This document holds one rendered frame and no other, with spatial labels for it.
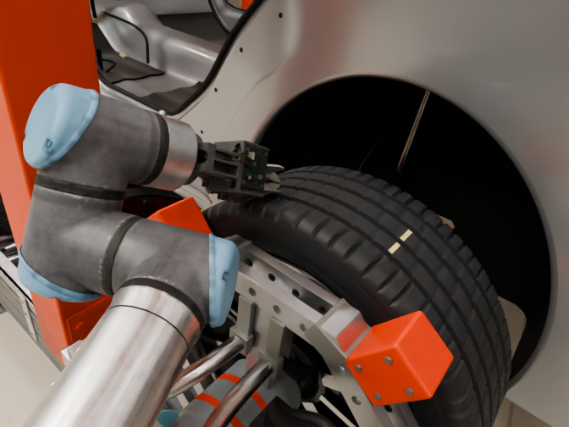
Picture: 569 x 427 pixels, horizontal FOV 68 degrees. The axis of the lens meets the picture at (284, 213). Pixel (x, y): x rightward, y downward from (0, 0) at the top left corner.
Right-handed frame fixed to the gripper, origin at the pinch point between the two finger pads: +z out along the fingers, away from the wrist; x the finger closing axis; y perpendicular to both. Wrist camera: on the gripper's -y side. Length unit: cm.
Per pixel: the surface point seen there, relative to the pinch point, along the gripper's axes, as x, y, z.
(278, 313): -18.9, 12.2, -8.2
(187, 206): -5.8, -9.4, -9.3
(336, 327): -18.9, 20.4, -6.7
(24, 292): -40, -111, 3
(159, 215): -7.9, -9.7, -14.2
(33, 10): 20.4, -23.4, -31.6
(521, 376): -31, 31, 48
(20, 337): -65, -144, 15
